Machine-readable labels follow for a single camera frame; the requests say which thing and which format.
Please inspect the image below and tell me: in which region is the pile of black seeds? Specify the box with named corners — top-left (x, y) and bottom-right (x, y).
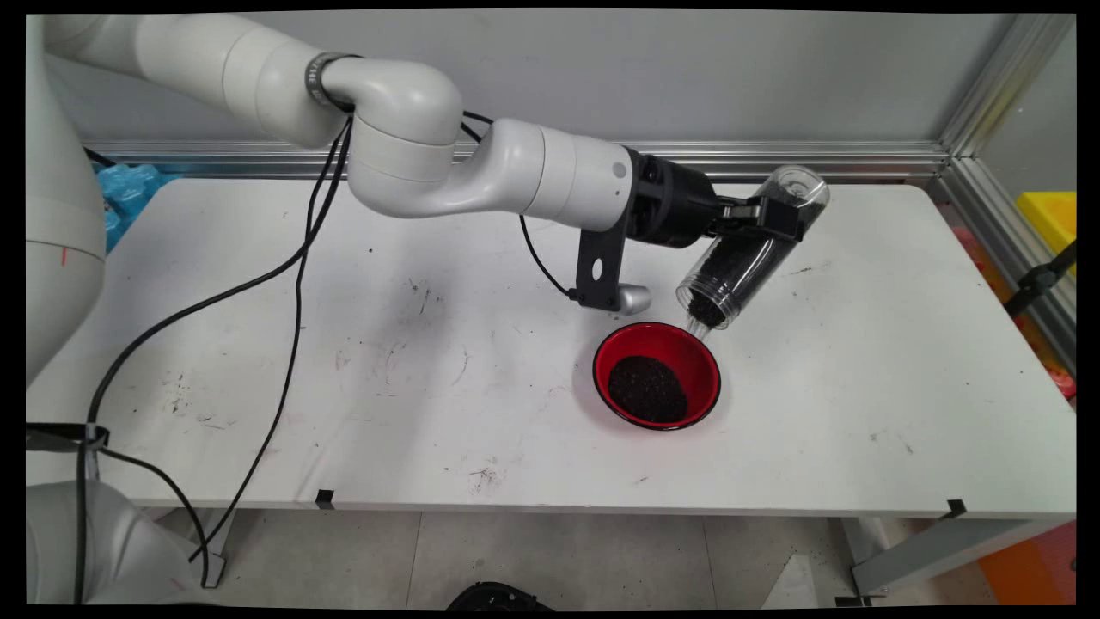
top-left (607, 356), bottom-right (689, 425)
top-left (683, 232), bottom-right (787, 329)

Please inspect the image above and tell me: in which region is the orange box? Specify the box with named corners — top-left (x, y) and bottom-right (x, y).
top-left (980, 520), bottom-right (1077, 605)

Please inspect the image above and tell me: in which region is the blue plastic bag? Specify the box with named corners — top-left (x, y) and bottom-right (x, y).
top-left (93, 163), bottom-right (177, 254)

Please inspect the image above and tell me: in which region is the thick black cable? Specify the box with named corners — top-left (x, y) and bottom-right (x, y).
top-left (73, 110), bottom-right (495, 604)

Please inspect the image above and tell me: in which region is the black flat strap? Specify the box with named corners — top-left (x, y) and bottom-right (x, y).
top-left (26, 423), bottom-right (111, 452)

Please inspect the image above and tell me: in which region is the aluminium frame rail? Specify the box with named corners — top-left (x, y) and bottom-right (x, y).
top-left (82, 140), bottom-right (950, 183)
top-left (937, 155), bottom-right (1077, 375)

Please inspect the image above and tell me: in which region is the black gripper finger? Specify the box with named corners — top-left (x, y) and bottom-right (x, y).
top-left (712, 196), bottom-right (809, 244)

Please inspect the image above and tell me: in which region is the white table leg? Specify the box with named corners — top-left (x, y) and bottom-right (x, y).
top-left (829, 516), bottom-right (1075, 603)
top-left (185, 507), bottom-right (237, 590)

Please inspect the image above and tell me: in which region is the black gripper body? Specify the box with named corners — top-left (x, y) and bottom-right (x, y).
top-left (651, 157), bottom-right (725, 250)

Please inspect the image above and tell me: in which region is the velcro cable strap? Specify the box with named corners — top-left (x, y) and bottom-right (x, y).
top-left (305, 52), bottom-right (362, 113)

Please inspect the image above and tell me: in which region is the red bowl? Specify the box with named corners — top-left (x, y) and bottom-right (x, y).
top-left (591, 322), bottom-right (723, 432)

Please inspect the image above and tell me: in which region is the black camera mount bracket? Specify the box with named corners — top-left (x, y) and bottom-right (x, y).
top-left (574, 215), bottom-right (637, 312)

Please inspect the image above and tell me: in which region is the black round floor object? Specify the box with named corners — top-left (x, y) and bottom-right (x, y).
top-left (447, 582), bottom-right (553, 611)

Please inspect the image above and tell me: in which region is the thin black cable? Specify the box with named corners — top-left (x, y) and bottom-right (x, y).
top-left (90, 110), bottom-right (577, 590)

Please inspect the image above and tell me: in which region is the yellow plastic bin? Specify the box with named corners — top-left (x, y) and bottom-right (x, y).
top-left (1017, 191), bottom-right (1077, 278)

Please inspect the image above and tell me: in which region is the aluminium frame post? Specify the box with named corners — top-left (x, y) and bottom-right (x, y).
top-left (941, 13), bottom-right (1075, 160)

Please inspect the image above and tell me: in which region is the clear plastic jar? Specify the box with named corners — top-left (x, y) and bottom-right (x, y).
top-left (675, 165), bottom-right (831, 340)

